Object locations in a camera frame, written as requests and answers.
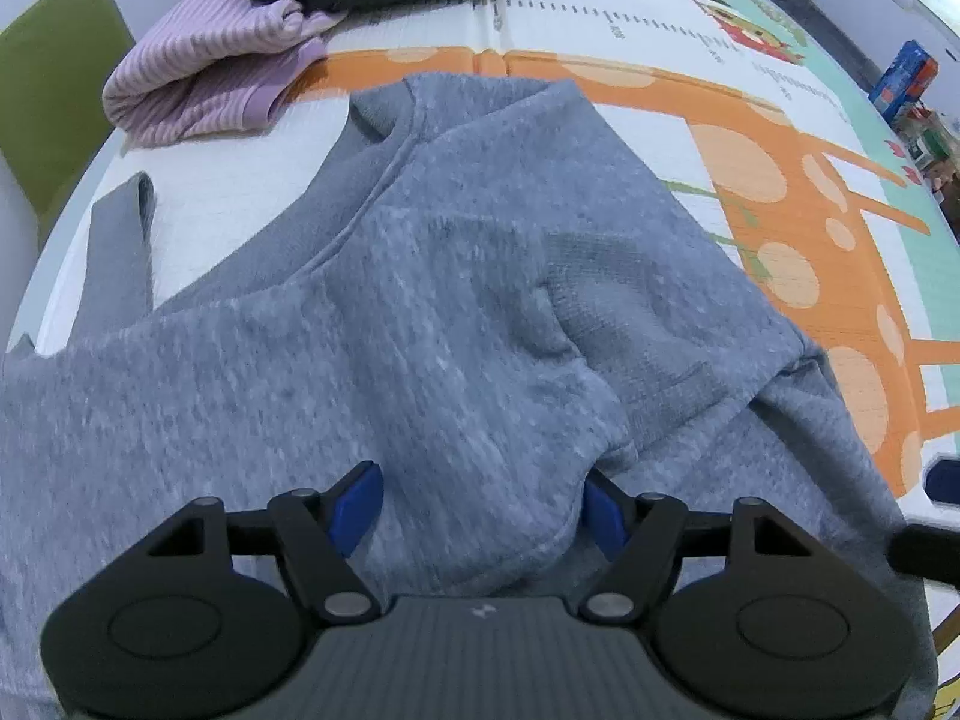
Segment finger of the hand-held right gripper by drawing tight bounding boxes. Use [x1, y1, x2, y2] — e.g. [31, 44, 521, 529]
[887, 522, 960, 587]

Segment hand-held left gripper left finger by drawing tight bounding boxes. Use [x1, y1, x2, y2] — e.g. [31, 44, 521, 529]
[135, 460, 385, 625]

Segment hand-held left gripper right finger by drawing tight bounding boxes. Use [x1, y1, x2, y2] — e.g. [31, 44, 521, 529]
[578, 468, 826, 624]

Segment grey sweatshirt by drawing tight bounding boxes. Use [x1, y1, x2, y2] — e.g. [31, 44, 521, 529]
[0, 73, 942, 720]

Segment cluster of jars and bottles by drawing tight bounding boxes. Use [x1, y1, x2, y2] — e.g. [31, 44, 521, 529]
[889, 101, 960, 203]

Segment pink striped folded garment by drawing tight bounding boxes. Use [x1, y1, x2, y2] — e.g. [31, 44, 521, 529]
[103, 0, 350, 149]

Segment blue drink can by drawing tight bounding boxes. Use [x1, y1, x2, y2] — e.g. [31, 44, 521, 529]
[870, 40, 940, 121]

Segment colourful printed play mat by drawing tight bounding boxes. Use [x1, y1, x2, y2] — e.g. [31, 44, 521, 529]
[37, 0, 960, 541]

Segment green chair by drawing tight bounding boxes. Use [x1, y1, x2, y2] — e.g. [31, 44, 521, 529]
[0, 0, 136, 252]

